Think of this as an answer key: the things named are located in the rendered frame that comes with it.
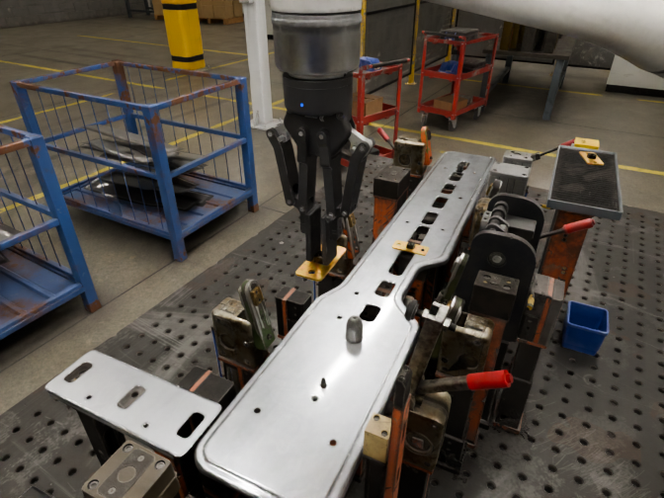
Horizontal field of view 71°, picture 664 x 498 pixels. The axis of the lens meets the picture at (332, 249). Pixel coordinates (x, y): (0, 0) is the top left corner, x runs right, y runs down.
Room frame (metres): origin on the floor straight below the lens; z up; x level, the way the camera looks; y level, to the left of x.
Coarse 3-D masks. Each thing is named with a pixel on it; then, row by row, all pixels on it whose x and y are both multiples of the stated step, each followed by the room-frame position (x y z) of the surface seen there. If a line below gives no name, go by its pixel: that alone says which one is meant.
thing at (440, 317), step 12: (408, 312) 0.45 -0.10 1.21; (420, 312) 0.46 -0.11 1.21; (432, 312) 0.46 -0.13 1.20; (444, 312) 0.45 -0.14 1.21; (432, 324) 0.43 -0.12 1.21; (444, 324) 0.44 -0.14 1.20; (420, 336) 0.44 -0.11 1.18; (432, 336) 0.43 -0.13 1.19; (420, 348) 0.44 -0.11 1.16; (432, 348) 0.43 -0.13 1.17; (420, 360) 0.44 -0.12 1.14; (420, 372) 0.44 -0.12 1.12
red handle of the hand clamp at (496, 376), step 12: (492, 372) 0.42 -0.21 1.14; (504, 372) 0.41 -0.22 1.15; (420, 384) 0.45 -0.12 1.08; (432, 384) 0.44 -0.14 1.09; (444, 384) 0.43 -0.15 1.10; (456, 384) 0.43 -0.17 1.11; (468, 384) 0.42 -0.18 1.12; (480, 384) 0.41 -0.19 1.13; (492, 384) 0.40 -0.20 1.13; (504, 384) 0.40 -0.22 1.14
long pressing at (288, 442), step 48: (432, 192) 1.25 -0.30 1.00; (480, 192) 1.25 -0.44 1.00; (384, 240) 0.98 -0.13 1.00; (432, 240) 0.98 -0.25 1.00; (336, 288) 0.79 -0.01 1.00; (288, 336) 0.64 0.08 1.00; (336, 336) 0.64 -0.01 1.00; (384, 336) 0.64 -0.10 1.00; (288, 384) 0.52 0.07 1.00; (336, 384) 0.52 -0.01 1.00; (384, 384) 0.52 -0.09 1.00; (240, 432) 0.43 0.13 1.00; (288, 432) 0.43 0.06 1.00; (336, 432) 0.43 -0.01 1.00; (240, 480) 0.36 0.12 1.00; (288, 480) 0.36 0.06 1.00; (336, 480) 0.36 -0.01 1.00
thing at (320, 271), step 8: (344, 248) 0.55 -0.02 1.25; (320, 256) 0.51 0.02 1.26; (336, 256) 0.53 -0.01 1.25; (304, 264) 0.51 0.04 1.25; (312, 264) 0.51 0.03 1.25; (320, 264) 0.51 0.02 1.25; (296, 272) 0.49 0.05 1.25; (304, 272) 0.49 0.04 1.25; (320, 272) 0.49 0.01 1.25; (328, 272) 0.49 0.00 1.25; (312, 280) 0.48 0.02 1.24; (320, 280) 0.47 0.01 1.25
